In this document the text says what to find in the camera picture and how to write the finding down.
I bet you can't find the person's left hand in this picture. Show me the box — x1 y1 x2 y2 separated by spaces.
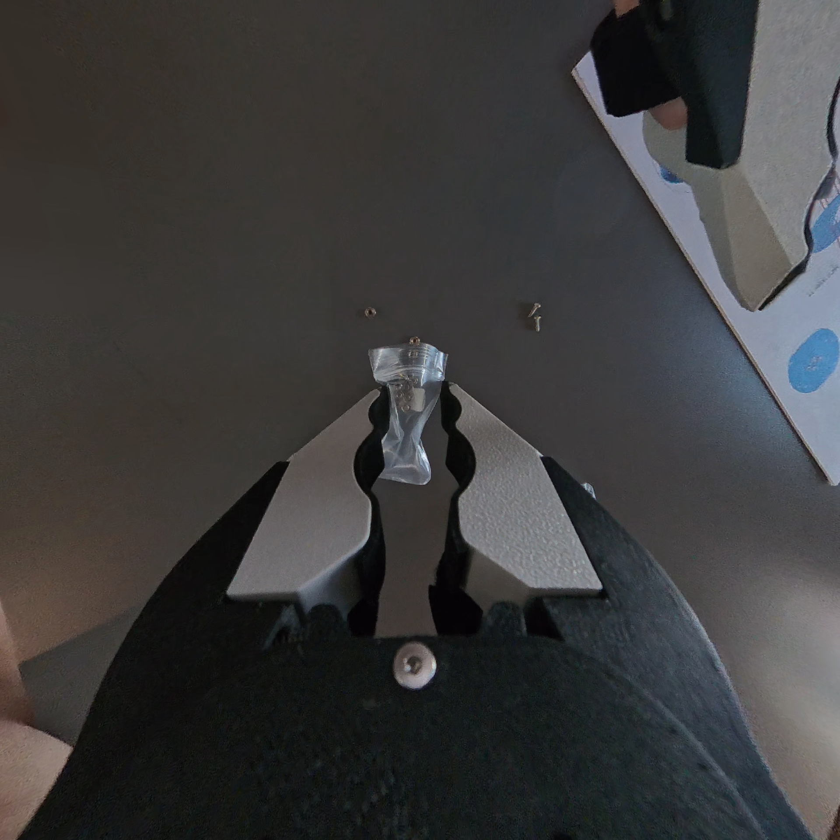
646 98 689 131

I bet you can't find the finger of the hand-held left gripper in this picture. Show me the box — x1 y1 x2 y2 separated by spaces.
642 0 840 311

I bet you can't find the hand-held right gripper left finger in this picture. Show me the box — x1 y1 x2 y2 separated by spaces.
225 387 388 611

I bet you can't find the small clear plastic bag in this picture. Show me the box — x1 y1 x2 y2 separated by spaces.
366 344 450 488

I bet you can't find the dark grey desk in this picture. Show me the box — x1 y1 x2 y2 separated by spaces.
0 0 840 808

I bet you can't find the assembly guide booklet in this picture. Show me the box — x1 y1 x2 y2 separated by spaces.
572 52 840 488

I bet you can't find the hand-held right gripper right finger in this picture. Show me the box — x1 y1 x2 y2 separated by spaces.
430 382 605 614

